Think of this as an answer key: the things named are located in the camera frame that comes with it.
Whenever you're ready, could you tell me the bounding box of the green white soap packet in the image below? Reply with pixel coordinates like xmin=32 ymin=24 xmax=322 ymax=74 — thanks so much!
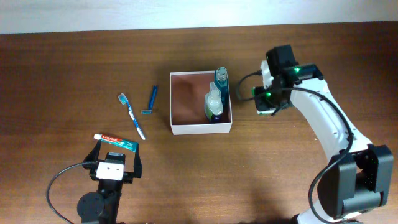
xmin=252 ymin=86 xmax=276 ymax=115

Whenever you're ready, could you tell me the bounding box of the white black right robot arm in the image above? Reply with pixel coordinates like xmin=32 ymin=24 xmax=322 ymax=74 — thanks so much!
xmin=253 ymin=61 xmax=394 ymax=223

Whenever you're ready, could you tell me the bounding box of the blue white toothbrush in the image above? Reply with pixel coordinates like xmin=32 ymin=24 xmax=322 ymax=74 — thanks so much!
xmin=118 ymin=93 xmax=146 ymax=140

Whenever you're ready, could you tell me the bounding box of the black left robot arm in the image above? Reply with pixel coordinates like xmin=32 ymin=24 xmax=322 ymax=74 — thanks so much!
xmin=77 ymin=140 xmax=142 ymax=224

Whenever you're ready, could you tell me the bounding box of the clear soap pump bottle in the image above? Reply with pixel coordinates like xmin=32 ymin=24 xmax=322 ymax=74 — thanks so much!
xmin=204 ymin=82 xmax=224 ymax=123

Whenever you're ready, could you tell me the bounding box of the pink open box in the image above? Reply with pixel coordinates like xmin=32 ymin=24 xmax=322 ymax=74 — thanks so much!
xmin=170 ymin=70 xmax=233 ymax=135

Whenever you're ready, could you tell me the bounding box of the green mouthwash bottle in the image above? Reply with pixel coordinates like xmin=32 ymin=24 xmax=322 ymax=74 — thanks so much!
xmin=215 ymin=67 xmax=228 ymax=106

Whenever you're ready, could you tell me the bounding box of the blue disposable razor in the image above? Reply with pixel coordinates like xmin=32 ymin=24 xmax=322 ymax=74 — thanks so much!
xmin=141 ymin=85 xmax=158 ymax=114

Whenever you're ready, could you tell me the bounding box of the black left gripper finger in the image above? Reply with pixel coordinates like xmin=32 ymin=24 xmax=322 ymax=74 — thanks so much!
xmin=133 ymin=145 xmax=142 ymax=178
xmin=83 ymin=140 xmax=101 ymax=169

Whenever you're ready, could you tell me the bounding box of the red green toothpaste tube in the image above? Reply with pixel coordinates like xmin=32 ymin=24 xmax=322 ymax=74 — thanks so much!
xmin=93 ymin=134 xmax=139 ymax=152

